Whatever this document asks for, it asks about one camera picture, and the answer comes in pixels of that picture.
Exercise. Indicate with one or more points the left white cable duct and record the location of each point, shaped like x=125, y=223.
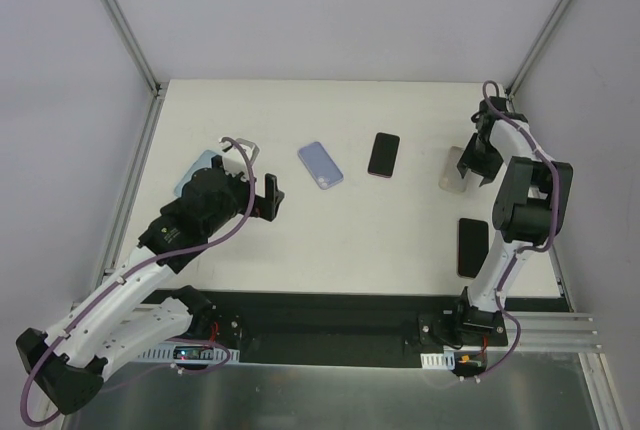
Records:
x=181, y=353

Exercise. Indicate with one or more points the black phone on right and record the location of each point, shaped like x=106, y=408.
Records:
x=472, y=246

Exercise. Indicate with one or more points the black phone pink edge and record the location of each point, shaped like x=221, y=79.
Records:
x=383, y=155

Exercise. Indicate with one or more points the lavender phone case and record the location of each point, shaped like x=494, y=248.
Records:
x=320, y=165

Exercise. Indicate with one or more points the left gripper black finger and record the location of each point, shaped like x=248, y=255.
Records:
x=250, y=149
x=271, y=200

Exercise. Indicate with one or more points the aluminium rail right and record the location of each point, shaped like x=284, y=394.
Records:
x=555, y=332

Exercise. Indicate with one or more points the white cable duct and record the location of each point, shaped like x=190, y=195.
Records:
x=449, y=360
x=181, y=353

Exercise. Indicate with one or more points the left aluminium frame post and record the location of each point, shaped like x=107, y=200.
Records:
x=131, y=44

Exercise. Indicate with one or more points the aluminium frame post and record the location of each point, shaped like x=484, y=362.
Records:
x=131, y=44
x=543, y=37

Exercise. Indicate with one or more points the right white cable duct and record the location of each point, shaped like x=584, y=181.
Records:
x=449, y=360

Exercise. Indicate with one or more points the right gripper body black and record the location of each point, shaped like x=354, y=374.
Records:
x=480, y=160

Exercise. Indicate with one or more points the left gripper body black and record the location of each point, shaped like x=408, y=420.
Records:
x=263, y=198

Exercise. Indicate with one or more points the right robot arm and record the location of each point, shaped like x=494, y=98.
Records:
x=527, y=214

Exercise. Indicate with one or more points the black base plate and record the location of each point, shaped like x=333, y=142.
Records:
x=379, y=331

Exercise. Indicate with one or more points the light blue phone case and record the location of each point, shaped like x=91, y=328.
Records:
x=192, y=170

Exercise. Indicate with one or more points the right aluminium frame post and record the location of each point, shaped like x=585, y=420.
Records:
x=543, y=37

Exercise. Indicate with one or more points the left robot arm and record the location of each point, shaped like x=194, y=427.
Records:
x=72, y=359

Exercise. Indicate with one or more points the beige clear phone case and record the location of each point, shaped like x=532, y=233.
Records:
x=450, y=179

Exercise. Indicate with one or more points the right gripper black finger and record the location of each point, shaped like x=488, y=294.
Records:
x=464, y=164
x=488, y=175

